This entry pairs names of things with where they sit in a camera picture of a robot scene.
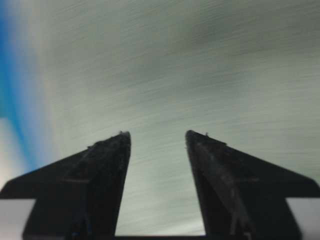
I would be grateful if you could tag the beige terry bath towel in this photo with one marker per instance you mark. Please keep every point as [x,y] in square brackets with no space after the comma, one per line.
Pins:
[245,72]

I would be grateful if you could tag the blue table cloth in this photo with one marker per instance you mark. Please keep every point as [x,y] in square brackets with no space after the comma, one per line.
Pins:
[22,95]

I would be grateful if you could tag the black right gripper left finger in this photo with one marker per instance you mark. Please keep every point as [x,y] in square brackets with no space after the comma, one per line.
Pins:
[75,198]

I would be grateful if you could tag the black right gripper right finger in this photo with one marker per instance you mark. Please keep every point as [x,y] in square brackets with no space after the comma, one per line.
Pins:
[246,198]

